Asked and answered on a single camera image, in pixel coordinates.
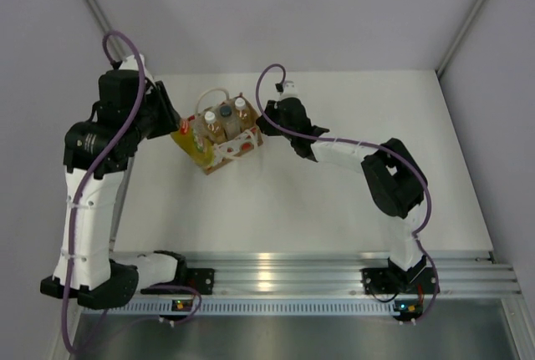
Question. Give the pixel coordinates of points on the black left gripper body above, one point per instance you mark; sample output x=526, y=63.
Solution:
x=158, y=118

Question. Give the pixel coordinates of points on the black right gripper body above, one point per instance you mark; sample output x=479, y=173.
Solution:
x=270, y=129

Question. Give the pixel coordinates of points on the amber bottle white cap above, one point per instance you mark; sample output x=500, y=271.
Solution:
x=214, y=129
x=244, y=114

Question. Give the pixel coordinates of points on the yellow bottle red cap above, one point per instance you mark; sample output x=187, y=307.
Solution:
x=197, y=146

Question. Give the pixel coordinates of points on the clear bottle dark cap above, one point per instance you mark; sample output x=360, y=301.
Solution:
x=230, y=121

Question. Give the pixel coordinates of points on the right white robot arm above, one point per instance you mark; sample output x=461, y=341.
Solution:
x=396, y=183

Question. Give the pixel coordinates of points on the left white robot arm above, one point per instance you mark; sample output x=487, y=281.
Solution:
x=131, y=108

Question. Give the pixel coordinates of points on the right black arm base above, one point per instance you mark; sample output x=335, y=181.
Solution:
x=386, y=281

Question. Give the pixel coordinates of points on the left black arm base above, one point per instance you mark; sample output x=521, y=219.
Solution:
x=199, y=279

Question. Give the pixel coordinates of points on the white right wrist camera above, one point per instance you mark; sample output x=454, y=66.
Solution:
x=289, y=90

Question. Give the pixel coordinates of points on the perforated cable duct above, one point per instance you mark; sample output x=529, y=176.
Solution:
x=263, y=307

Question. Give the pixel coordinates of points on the aluminium mounting rail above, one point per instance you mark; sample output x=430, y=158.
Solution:
x=469, y=274

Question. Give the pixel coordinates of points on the right aluminium frame post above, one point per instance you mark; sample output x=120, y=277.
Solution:
x=467, y=23

